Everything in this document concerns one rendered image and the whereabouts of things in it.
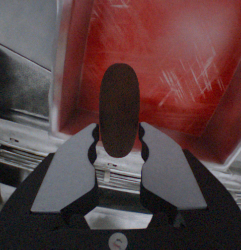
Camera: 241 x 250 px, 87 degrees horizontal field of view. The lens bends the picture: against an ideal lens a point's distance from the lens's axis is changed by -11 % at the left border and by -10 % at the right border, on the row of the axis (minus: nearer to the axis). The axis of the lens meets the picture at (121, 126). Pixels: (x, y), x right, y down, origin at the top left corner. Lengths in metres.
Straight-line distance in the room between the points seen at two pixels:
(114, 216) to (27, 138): 0.30
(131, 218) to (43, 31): 0.49
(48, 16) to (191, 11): 0.24
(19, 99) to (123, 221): 0.41
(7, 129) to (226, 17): 0.47
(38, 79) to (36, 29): 0.09
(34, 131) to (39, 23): 0.20
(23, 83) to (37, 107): 0.06
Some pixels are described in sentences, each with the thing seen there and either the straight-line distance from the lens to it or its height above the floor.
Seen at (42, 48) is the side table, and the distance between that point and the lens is 0.31.
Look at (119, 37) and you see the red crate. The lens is 0.27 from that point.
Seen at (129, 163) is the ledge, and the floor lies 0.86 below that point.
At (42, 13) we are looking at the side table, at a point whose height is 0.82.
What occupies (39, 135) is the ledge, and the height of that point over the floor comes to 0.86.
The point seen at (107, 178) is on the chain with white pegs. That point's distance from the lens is 0.35.
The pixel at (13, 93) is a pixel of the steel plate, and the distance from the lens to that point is 0.36.
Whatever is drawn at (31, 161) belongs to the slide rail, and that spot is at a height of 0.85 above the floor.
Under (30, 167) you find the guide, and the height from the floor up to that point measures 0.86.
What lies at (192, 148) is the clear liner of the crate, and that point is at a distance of 0.29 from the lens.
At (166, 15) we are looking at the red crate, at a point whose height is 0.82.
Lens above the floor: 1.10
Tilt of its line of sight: 61 degrees down
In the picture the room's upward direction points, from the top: 178 degrees clockwise
